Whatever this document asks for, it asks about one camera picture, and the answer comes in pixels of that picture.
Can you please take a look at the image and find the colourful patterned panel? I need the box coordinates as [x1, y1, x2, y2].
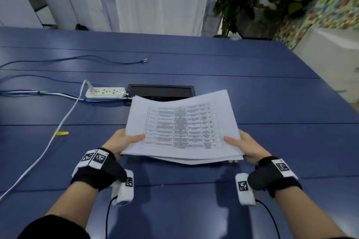
[273, 0, 359, 50]

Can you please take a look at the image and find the gathered printed papers stack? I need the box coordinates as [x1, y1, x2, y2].
[120, 89, 245, 166]

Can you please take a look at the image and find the black camera cable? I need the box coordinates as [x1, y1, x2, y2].
[105, 196, 118, 239]
[255, 199, 281, 239]

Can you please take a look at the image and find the person's right hand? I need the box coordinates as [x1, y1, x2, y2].
[224, 129, 273, 165]

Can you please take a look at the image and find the grey plant pot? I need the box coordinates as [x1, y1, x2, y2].
[235, 7, 278, 39]

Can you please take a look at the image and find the blue network cable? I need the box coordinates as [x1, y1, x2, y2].
[0, 55, 148, 69]

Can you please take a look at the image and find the black desk cable box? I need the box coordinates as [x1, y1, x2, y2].
[126, 84, 196, 102]

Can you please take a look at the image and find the person's right forearm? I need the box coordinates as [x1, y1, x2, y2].
[273, 188, 348, 239]

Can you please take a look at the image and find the white power cable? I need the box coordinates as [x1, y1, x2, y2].
[0, 80, 96, 202]

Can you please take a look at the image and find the white drawer cabinet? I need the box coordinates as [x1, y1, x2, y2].
[293, 27, 359, 103]

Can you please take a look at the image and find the white power strip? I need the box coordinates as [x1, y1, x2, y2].
[85, 87, 126, 99]

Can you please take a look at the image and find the black wrist strap with markers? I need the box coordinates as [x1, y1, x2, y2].
[247, 156, 303, 199]
[70, 147, 127, 192]

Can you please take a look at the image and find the person's left hand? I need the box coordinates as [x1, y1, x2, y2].
[101, 128, 146, 160]

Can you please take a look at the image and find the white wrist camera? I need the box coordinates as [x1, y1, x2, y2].
[111, 169, 135, 207]
[235, 173, 257, 206]

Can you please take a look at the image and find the black fleece sleeve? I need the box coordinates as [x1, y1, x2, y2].
[16, 214, 92, 239]

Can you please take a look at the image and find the thin blue cable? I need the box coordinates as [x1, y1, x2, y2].
[0, 75, 103, 85]

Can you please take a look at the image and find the blue and white cable bundle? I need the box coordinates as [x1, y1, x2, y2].
[0, 90, 132, 102]

